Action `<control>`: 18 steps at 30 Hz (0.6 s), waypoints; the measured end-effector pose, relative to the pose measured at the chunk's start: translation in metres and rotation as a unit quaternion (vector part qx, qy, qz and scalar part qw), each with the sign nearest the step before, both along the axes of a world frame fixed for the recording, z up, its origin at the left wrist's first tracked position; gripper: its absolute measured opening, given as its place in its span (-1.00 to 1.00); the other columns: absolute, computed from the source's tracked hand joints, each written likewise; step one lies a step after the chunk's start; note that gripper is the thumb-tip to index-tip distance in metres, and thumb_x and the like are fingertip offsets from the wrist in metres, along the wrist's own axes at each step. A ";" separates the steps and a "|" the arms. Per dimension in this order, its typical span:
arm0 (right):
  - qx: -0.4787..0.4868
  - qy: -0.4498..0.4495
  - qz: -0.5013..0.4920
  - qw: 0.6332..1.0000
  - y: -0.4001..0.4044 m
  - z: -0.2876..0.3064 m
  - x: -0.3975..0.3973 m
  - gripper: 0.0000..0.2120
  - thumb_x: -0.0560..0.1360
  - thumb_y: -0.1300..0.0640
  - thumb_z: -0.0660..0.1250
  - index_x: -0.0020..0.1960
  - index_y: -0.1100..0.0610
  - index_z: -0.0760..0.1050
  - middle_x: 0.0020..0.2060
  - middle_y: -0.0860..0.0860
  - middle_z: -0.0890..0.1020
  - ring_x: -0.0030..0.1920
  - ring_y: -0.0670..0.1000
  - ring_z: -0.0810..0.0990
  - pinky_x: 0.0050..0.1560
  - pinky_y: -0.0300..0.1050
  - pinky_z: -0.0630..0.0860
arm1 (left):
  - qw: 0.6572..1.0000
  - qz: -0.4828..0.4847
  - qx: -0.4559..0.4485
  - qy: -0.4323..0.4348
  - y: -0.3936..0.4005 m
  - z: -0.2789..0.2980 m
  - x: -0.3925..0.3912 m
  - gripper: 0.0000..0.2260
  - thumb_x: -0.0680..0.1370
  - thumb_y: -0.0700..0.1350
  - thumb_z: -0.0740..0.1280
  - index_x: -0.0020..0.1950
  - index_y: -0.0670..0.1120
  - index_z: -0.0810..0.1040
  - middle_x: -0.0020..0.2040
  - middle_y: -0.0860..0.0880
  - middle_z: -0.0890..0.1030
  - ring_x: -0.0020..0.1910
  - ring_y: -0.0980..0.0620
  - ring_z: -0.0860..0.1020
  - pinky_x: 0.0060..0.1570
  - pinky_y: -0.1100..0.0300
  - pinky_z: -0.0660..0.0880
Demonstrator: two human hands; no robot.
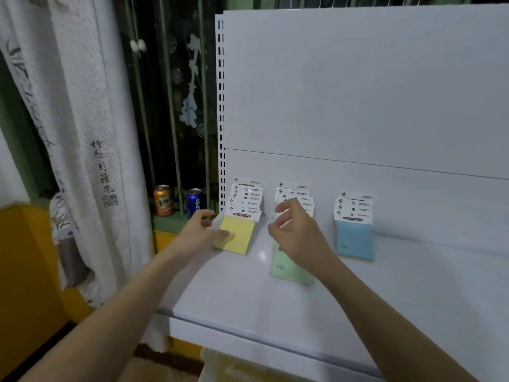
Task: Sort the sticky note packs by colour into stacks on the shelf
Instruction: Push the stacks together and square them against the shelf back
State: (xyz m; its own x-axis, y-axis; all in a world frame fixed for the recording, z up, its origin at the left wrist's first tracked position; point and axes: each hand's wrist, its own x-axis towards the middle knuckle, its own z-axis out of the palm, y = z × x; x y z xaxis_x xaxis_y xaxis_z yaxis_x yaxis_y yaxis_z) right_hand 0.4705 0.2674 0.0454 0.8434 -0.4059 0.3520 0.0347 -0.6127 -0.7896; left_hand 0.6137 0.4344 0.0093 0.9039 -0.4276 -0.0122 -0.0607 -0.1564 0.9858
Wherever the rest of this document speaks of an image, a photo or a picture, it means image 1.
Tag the person's left hand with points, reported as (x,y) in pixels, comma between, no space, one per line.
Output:
(195,238)

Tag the yellow sticky note pack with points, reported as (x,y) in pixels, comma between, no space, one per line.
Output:
(238,234)

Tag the green sticky note pack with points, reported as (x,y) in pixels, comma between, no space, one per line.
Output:
(290,272)

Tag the white metal shelf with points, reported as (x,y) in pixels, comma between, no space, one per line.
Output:
(358,83)

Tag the person's left forearm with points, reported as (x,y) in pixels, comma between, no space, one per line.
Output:
(115,314)

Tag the person's right forearm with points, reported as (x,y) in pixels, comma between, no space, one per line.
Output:
(389,326)

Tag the blue drink can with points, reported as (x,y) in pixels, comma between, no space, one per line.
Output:
(195,203)

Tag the orange drink can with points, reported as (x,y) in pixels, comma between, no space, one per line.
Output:
(164,202)

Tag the white flower window decal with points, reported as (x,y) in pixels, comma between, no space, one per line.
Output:
(190,111)

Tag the white box yellow band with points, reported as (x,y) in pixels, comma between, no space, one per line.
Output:
(234,370)

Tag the white patterned curtain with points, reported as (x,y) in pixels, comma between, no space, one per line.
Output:
(79,135)

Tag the small white hanging ornament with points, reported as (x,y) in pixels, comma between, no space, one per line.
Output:
(138,45)

